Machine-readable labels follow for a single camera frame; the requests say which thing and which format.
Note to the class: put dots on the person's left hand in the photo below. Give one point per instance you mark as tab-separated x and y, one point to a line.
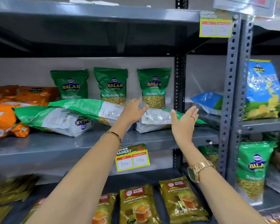
128	114

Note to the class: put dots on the yellow price label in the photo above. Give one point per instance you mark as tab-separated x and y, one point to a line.
215	25
132	158

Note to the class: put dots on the brown and clear packets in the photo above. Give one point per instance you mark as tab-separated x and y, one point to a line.
278	170

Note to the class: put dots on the green snack packet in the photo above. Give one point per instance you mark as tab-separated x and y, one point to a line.
210	153
71	85
91	108
112	86
154	87
156	120
253	167
58	120

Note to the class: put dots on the hanging clear plastic packets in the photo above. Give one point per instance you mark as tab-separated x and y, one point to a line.
254	6

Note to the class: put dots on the orange red packet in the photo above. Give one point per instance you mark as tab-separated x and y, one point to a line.
277	218

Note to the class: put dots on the person's right forearm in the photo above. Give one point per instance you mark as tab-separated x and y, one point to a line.
214	191

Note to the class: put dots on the person's left fingers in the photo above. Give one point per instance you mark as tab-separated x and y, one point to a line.
137	107

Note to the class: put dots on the person's right thumb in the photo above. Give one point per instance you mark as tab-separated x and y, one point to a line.
174	116

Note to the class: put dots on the pile of orange snack packets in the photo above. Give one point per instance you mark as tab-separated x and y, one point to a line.
4	114

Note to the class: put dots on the grey metal shelf rack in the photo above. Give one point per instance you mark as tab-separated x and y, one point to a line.
238	90
84	146

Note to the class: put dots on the gold wrist watch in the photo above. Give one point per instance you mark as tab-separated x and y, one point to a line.
198	169

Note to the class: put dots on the gold tea packet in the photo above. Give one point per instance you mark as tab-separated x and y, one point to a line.
182	200
138	205
103	209

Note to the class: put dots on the person's right hand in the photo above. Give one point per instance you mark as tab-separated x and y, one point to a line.
183	128

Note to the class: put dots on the stack of olive tea packs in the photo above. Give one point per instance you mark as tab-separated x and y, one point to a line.
9	188

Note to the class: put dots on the person's left forearm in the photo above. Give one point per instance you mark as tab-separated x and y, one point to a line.
84	174

